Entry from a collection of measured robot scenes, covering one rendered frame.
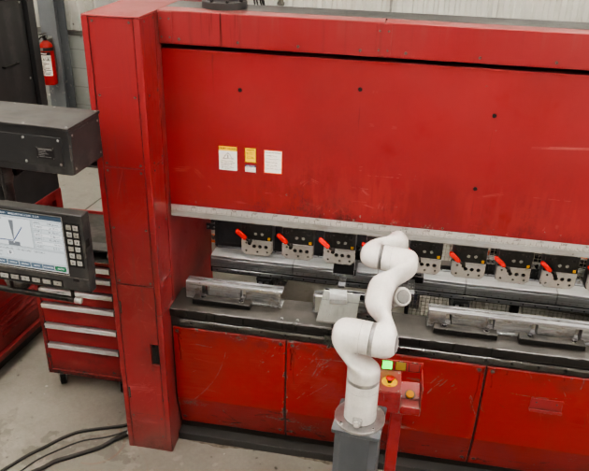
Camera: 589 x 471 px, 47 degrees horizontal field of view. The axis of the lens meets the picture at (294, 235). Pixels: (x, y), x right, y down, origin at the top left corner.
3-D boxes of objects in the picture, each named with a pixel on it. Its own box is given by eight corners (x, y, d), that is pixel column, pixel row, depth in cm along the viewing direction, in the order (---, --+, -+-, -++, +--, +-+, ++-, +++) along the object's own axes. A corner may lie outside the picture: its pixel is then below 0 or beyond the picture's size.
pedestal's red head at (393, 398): (375, 411, 306) (378, 379, 298) (376, 388, 320) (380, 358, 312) (419, 416, 304) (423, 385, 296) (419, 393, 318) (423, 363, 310)
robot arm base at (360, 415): (380, 440, 243) (384, 400, 234) (329, 429, 247) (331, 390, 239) (388, 406, 259) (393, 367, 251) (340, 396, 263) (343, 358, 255)
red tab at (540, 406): (528, 411, 325) (531, 400, 322) (528, 408, 327) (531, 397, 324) (561, 416, 323) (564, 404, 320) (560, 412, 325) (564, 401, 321)
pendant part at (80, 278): (-6, 278, 289) (-21, 203, 273) (11, 265, 299) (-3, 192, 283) (91, 294, 280) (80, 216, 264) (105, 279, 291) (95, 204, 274)
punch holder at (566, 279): (538, 286, 308) (546, 254, 301) (537, 277, 316) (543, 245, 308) (573, 290, 306) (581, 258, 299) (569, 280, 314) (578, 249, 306)
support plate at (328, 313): (315, 321, 311) (316, 320, 310) (323, 292, 334) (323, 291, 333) (354, 326, 308) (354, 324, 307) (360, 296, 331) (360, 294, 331)
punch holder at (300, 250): (281, 257, 326) (282, 227, 318) (284, 249, 333) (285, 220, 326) (312, 261, 324) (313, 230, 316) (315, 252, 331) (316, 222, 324)
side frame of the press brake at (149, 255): (128, 446, 373) (79, 13, 269) (179, 353, 448) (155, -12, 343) (172, 452, 369) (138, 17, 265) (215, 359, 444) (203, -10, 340)
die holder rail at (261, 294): (186, 296, 348) (185, 280, 344) (190, 291, 353) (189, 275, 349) (280, 308, 341) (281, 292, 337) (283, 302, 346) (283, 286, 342)
